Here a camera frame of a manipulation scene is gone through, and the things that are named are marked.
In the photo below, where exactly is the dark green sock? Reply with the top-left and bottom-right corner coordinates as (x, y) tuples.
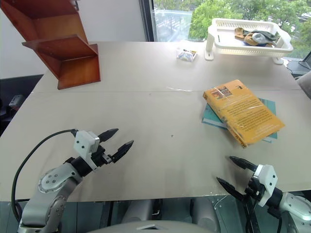
(252, 30), (280, 47)

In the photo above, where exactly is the black laptop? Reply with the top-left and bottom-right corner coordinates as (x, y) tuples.
(283, 52), (311, 79)

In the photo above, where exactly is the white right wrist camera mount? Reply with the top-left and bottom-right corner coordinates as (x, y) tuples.
(252, 164), (278, 207)

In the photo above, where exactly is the grey sock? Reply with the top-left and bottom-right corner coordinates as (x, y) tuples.
(251, 33), (268, 45)

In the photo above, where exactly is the white plastic basket rack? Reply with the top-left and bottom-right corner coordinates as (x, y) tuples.
(204, 17), (294, 65)

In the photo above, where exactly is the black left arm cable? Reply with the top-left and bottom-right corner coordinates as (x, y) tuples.
(11, 129), (80, 223)

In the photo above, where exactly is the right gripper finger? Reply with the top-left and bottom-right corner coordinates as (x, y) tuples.
(229, 156), (259, 173)
(216, 177), (248, 202)

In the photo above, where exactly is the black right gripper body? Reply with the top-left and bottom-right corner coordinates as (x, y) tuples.
(244, 176), (266, 201)

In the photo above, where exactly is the grey cushion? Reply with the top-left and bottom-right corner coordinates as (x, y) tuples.
(294, 72), (311, 100)

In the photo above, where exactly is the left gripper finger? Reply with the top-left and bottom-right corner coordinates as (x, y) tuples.
(110, 140), (135, 163)
(98, 128), (120, 144)

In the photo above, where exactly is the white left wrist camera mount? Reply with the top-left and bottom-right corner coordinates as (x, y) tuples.
(73, 130), (100, 169)

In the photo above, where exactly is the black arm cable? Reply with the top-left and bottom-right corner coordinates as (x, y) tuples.
(244, 193), (259, 233)
(11, 129), (80, 223)

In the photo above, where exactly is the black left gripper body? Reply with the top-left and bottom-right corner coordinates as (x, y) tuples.
(91, 144), (114, 168)

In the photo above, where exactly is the small dark grey box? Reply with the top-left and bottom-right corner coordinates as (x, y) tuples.
(9, 95), (24, 108)

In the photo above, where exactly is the orange book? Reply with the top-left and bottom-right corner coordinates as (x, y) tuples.
(203, 79), (286, 149)

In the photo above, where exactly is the clear tape strip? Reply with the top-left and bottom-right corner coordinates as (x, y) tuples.
(166, 85), (194, 93)

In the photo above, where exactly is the teal book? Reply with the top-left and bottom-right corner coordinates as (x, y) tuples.
(201, 98), (278, 143)

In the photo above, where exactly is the tan sock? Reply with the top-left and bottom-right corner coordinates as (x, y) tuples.
(234, 27), (246, 41)

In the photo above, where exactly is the brown wooden bookshelf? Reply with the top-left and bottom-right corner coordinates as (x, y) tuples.
(0, 0), (102, 90)

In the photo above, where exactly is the black window frame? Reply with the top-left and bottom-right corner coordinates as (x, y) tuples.
(140, 0), (156, 42)

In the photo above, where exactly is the brown sock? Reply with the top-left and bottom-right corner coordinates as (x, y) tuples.
(243, 33), (260, 47)

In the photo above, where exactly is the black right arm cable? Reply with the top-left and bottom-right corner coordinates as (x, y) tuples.
(244, 193), (259, 233)

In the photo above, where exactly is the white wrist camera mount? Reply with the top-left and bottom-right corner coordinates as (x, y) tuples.
(252, 164), (278, 207)
(73, 130), (100, 169)

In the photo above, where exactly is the dark grey rounded shape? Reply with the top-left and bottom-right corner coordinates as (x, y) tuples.
(193, 197), (218, 228)
(121, 199), (154, 225)

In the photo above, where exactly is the light grey rounded housing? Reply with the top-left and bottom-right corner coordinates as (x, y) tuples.
(89, 219), (214, 233)

